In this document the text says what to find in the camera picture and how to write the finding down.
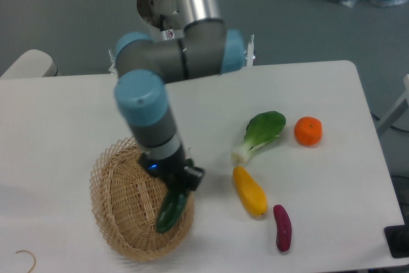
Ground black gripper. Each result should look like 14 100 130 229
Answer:
138 148 205 196

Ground green cucumber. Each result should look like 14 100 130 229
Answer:
156 176 192 234

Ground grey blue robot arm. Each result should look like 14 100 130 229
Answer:
114 0 245 194

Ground woven wicker basket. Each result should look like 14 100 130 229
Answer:
90 137 194 261

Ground yellow squash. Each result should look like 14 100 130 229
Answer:
233 166 268 217

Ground green bok choy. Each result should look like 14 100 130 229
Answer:
231 111 286 164

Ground purple sweet potato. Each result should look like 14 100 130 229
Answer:
273 205 292 252

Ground orange tangerine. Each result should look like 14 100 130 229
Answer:
293 116 323 146

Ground tan rubber band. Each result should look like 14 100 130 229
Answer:
15 250 36 273

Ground white chair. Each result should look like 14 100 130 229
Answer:
1 49 61 79

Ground black device at edge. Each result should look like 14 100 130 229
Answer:
384 225 408 258

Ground white frame at right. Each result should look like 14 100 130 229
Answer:
375 75 408 137

